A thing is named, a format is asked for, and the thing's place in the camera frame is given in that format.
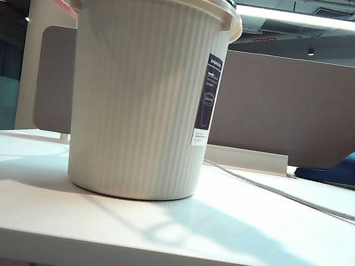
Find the cream ribbed trash can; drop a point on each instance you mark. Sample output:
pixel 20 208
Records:
pixel 135 100

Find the dark label sticker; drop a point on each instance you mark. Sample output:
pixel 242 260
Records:
pixel 209 94

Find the white divider foot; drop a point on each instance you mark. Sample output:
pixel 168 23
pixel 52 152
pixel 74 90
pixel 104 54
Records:
pixel 64 137

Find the red led sign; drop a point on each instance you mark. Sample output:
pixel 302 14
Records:
pixel 264 40

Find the grey rounded desk divider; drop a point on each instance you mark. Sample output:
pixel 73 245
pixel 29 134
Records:
pixel 55 81

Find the black ceiling spotlight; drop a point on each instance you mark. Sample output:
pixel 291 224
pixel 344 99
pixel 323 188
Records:
pixel 310 52

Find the beige round column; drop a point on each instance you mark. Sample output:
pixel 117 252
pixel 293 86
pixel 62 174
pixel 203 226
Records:
pixel 45 36

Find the blue foam slipper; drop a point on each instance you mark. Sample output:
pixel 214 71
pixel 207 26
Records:
pixel 342 171

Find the ceiling light strip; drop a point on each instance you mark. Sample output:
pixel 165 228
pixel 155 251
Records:
pixel 314 21

